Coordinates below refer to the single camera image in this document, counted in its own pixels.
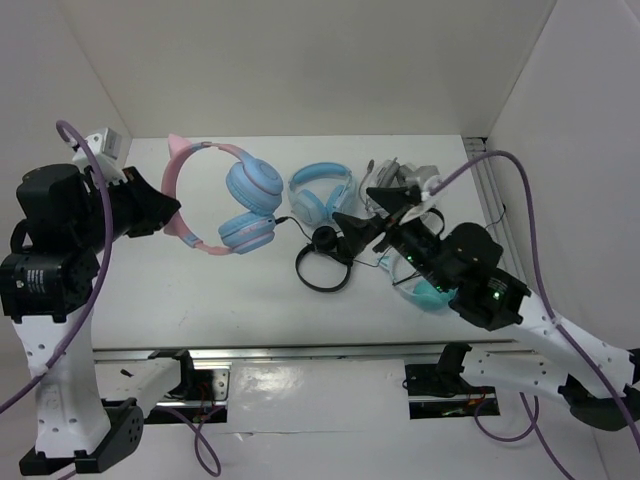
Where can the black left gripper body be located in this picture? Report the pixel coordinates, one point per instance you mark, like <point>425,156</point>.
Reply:
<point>130,217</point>

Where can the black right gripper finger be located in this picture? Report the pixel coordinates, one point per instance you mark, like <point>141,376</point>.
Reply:
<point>395,201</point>
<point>360,233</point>

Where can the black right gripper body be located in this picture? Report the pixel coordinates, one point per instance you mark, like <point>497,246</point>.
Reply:
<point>416,242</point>

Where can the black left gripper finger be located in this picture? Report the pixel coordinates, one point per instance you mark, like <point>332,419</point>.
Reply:
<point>172,225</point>
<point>150,200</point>

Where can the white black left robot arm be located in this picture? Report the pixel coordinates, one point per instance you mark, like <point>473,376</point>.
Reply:
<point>49,285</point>

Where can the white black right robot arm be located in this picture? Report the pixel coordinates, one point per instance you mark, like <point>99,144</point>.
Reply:
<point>594,379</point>

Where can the white teal cat-ear headphones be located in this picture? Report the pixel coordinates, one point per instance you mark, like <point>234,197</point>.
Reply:
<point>412,287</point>

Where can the light blue over-ear headphones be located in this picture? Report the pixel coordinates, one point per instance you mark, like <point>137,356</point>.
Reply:
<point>318,190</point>

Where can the grey white gaming headset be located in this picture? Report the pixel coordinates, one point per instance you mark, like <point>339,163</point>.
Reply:
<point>389,174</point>

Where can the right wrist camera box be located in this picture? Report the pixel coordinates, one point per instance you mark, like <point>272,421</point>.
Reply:
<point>419,185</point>

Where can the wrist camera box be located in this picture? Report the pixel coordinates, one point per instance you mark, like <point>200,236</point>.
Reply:
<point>105,144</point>
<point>419,185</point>

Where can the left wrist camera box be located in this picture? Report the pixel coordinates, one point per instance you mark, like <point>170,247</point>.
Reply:
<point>105,144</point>

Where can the aluminium front rail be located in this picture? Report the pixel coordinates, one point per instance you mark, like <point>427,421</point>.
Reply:
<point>284,353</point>

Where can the aluminium side rail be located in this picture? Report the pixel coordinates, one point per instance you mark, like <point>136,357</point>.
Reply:
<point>495,214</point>

